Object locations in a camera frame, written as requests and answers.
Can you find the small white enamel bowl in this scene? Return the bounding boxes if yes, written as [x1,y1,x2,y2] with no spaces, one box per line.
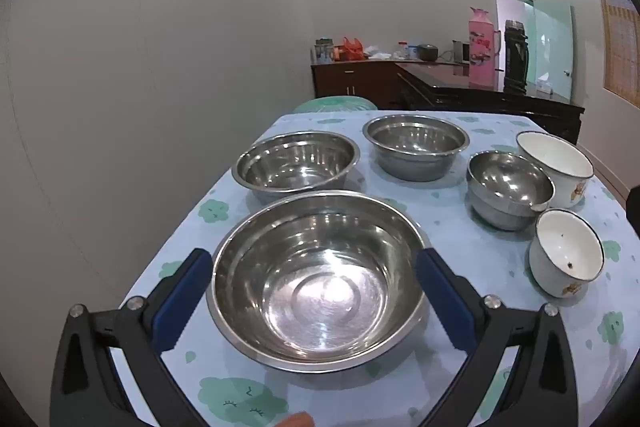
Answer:
[528,209,606,299]

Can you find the blue green-patterned tablecloth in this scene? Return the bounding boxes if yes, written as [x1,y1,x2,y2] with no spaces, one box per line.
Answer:
[107,109,640,427]

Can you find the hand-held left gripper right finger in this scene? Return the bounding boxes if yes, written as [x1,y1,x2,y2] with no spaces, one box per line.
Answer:
[415,248,581,427]

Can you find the large white enamel bowl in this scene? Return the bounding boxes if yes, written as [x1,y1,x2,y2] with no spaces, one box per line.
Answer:
[515,131,595,210]

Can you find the person's left hand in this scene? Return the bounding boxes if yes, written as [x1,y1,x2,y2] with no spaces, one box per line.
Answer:
[277,412,315,427]

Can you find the large steel bowl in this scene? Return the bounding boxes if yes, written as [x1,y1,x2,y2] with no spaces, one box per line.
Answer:
[206,190,432,374]

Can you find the dark glossy counter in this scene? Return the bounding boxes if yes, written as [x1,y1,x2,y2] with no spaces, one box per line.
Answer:
[395,62,586,145]

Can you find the small deep steel bowl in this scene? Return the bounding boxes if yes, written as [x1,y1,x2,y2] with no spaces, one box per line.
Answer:
[466,151,556,232]

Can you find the pink thermos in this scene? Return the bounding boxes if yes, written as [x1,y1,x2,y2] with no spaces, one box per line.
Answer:
[467,7,502,90]

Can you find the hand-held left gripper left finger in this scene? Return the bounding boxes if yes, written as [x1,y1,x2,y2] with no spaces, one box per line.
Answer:
[50,248,214,427]

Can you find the green round stool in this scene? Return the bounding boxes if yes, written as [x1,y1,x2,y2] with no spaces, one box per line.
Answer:
[292,96,378,114]

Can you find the red plastic bag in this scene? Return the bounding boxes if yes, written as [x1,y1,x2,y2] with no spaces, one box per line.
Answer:
[336,38,364,62]

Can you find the medium steel bowl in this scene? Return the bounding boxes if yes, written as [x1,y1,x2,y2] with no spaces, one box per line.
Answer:
[362,114,471,182]
[233,132,361,204]

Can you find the black thermos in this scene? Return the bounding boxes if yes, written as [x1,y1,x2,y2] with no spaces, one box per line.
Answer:
[502,20,529,95]

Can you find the frosted glass door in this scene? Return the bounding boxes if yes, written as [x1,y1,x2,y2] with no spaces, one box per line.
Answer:
[492,0,574,100]

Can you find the window wall poster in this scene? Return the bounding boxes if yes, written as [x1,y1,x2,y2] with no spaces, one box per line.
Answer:
[592,0,640,110]

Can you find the brown wooden cabinet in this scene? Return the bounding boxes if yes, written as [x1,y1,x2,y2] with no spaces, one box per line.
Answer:
[310,59,416,110]

